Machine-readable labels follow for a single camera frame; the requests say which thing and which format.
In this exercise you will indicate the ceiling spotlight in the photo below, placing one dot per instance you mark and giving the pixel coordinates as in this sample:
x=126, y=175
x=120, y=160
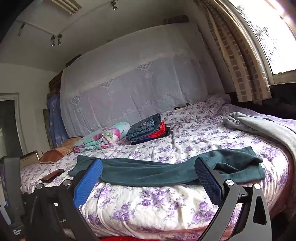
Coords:
x=20, y=29
x=53, y=41
x=59, y=39
x=113, y=5

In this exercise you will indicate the white lace cloth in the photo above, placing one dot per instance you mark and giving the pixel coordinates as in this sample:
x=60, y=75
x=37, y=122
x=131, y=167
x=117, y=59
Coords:
x=138, y=92

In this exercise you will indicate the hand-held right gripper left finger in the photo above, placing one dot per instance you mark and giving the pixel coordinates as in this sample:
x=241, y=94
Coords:
x=89, y=183

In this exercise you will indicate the glass door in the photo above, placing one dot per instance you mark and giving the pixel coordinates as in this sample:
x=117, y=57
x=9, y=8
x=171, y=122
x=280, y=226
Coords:
x=9, y=125

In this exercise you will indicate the folded red garment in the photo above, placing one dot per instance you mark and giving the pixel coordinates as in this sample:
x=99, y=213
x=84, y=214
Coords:
x=160, y=128

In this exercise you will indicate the teal pants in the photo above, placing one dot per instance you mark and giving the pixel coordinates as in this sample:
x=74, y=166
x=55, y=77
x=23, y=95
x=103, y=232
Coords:
x=150, y=169

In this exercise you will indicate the blue patterned cloth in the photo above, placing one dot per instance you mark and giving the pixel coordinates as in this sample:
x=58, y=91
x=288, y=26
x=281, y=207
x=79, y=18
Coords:
x=55, y=120

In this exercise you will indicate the brown pillow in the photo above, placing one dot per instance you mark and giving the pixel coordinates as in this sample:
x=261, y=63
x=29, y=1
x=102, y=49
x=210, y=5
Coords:
x=60, y=150

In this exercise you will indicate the dark flat object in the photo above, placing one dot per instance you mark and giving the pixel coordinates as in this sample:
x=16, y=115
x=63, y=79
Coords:
x=182, y=107

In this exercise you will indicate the brown wallet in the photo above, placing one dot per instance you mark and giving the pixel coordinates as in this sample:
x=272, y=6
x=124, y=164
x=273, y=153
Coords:
x=52, y=176

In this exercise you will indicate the teal pink floral pillow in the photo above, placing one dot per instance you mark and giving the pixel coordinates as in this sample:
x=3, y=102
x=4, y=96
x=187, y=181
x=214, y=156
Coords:
x=101, y=138

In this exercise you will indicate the checkered beige curtain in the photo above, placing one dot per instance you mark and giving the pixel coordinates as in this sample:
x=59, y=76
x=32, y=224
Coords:
x=231, y=58

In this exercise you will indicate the purple floral bed quilt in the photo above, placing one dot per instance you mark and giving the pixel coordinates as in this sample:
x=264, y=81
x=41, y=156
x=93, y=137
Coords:
x=161, y=206

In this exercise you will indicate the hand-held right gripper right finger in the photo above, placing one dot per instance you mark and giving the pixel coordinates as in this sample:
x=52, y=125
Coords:
x=208, y=183

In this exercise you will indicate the folded blue jeans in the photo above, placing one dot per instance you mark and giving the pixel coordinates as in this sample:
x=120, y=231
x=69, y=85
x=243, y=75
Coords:
x=143, y=127

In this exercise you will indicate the window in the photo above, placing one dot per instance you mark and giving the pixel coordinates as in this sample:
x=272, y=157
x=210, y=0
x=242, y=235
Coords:
x=277, y=41

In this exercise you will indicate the ceiling air vent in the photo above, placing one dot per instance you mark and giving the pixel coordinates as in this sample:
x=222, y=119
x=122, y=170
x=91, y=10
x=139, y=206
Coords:
x=67, y=5

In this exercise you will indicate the grey blanket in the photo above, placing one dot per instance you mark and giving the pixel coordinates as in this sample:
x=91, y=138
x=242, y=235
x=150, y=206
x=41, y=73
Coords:
x=266, y=127

